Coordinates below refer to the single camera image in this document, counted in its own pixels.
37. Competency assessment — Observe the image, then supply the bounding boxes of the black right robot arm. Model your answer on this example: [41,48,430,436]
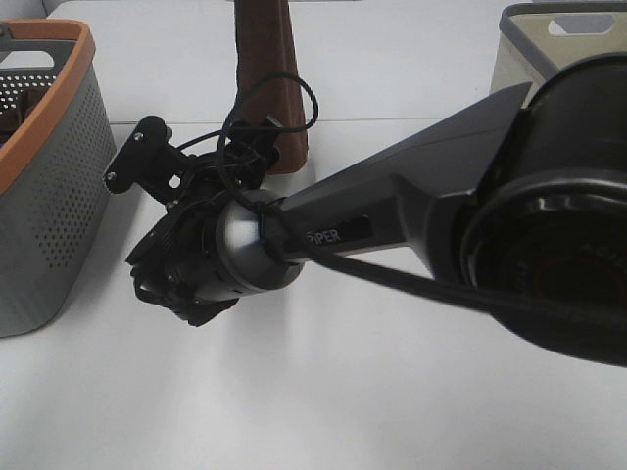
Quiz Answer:
[119,53,626,366]

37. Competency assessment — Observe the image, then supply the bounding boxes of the beige basket with grey rim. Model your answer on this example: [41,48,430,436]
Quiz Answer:
[490,1,626,96]

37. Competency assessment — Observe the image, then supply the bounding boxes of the grey basket with orange rim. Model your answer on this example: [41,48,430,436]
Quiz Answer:
[1,19,116,337]

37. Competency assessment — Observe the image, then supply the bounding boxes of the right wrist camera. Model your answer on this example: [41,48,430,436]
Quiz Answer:
[104,115,283,205]

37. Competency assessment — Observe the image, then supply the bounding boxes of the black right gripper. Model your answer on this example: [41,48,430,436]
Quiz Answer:
[126,191,243,327]

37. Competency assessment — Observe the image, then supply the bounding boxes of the brown towel with white label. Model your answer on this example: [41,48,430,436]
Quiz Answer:
[234,0,309,174]

